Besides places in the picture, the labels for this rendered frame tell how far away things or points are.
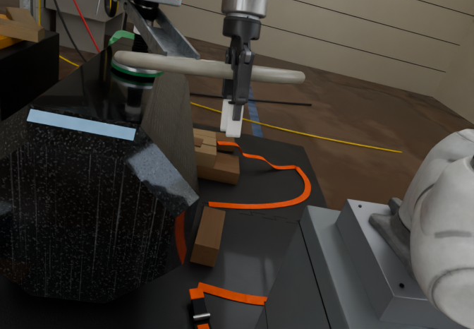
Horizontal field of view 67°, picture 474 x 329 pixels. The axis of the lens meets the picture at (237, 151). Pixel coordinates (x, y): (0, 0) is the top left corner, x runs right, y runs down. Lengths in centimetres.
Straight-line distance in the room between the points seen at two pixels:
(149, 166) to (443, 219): 85
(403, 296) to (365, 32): 631
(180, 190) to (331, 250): 57
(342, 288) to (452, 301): 28
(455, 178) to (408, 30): 666
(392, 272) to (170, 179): 72
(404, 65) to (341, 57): 119
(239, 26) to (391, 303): 58
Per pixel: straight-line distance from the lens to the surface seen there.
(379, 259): 80
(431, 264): 56
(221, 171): 236
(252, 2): 71
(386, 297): 76
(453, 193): 56
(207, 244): 175
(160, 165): 118
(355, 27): 681
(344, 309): 77
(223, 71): 73
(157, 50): 120
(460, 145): 75
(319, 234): 90
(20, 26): 193
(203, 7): 637
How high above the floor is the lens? 131
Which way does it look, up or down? 27 degrees down
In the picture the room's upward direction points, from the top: 16 degrees clockwise
